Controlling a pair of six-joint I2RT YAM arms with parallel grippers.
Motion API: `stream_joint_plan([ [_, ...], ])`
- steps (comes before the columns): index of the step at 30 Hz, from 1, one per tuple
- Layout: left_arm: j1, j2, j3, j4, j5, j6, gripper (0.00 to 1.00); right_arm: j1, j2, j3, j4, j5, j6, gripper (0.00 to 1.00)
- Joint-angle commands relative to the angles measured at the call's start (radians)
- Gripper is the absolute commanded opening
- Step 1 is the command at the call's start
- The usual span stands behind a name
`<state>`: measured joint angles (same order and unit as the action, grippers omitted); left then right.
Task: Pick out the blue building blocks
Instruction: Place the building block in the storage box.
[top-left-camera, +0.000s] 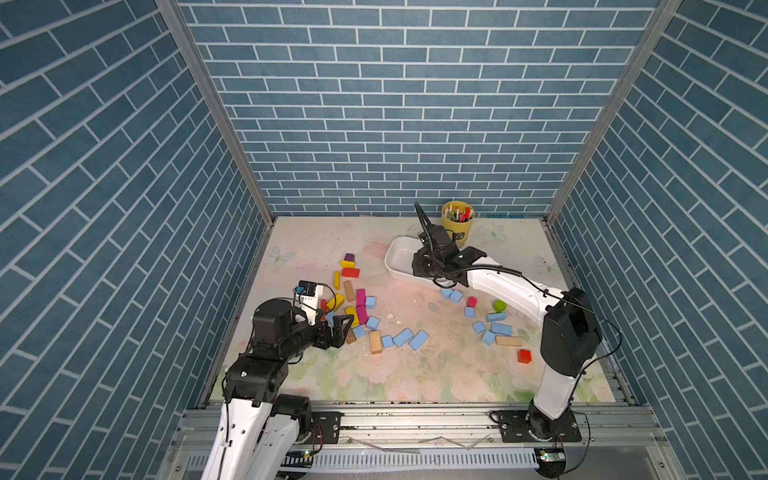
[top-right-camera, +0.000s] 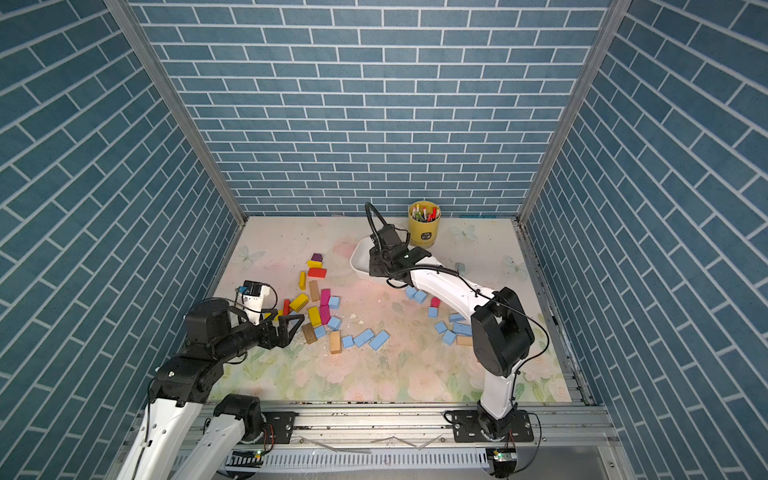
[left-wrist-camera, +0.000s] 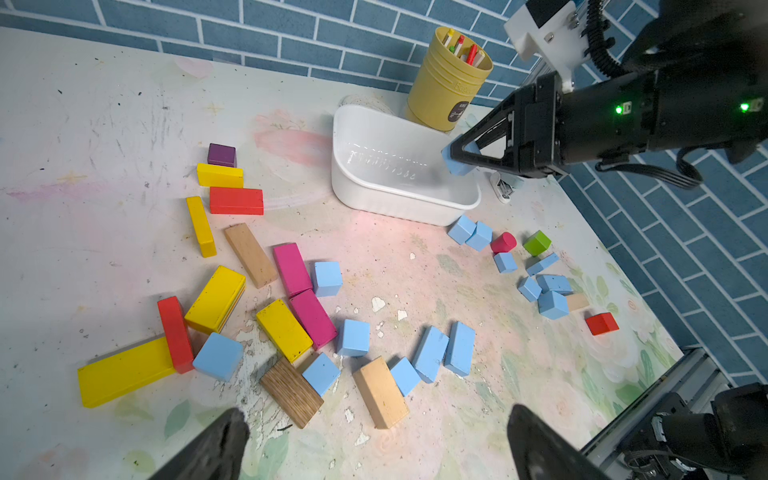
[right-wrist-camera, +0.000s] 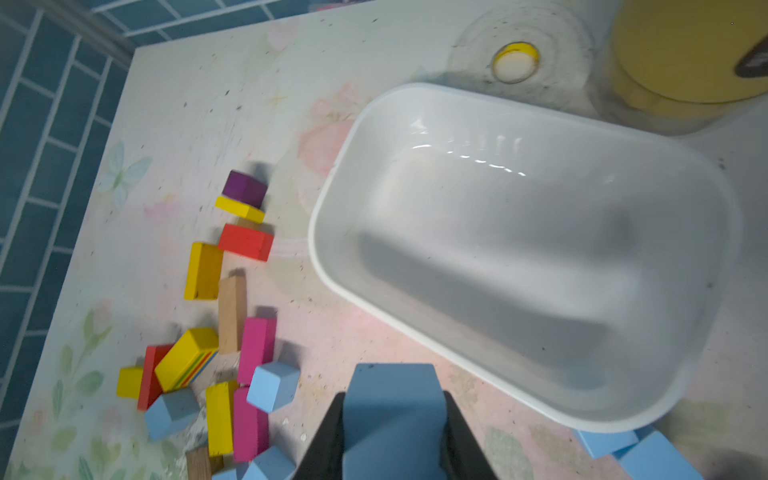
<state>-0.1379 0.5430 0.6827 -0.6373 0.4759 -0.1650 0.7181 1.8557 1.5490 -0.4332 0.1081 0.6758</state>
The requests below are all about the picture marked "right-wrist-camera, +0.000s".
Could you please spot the blue cube beside magenta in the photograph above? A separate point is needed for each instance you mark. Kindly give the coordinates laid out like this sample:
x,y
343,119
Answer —
x,y
273,386

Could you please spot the natural wood long block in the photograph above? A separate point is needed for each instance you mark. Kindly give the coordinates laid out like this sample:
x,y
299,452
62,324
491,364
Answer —
x,y
232,311

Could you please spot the thin red block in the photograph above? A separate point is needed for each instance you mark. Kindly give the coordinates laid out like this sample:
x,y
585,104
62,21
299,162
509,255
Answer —
x,y
150,388

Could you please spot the blue cube by yellow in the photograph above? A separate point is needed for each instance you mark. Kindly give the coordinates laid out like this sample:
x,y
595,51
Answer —
x,y
272,464

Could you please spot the magenta block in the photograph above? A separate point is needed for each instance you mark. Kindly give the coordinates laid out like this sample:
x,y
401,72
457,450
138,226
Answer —
x,y
251,428
258,343

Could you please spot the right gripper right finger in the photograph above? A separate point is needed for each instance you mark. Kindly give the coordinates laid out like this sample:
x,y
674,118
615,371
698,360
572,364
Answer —
x,y
461,456

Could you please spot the small yellow flat block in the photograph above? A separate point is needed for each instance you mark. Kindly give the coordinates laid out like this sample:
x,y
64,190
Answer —
x,y
240,209

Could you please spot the white rectangular dish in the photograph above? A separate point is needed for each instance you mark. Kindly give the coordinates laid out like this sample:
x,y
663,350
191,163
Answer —
x,y
576,265

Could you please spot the purple block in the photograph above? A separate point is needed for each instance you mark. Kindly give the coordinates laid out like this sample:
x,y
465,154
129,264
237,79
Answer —
x,y
244,188

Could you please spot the yellow rainbow block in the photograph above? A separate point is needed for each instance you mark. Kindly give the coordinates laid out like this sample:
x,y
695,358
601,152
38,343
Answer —
x,y
187,358

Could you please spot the red rectangular block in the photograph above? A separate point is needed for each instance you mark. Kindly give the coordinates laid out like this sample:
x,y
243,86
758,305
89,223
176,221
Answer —
x,y
246,242

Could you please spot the yellow pen cup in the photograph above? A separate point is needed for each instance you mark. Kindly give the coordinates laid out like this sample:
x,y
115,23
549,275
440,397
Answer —
x,y
675,67

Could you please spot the yellow upright block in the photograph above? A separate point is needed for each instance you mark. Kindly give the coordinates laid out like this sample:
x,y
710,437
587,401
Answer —
x,y
204,272

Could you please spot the blue cube left cluster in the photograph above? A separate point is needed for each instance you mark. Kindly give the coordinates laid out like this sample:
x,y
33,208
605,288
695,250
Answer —
x,y
171,413

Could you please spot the upper magenta block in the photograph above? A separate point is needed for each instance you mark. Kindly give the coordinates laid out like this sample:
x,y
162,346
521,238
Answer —
x,y
258,343

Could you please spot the brown wood block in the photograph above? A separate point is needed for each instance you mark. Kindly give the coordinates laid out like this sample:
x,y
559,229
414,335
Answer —
x,y
201,464

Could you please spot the yellow block lower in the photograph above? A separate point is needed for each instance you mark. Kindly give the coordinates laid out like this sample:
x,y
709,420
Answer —
x,y
220,417

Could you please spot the lower magenta block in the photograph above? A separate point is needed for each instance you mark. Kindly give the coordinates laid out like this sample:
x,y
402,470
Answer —
x,y
251,428

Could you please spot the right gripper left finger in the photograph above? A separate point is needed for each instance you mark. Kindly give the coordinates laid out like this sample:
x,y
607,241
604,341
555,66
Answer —
x,y
323,459

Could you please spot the blue cube pair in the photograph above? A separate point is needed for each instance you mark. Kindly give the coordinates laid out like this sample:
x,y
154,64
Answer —
x,y
654,457
599,445

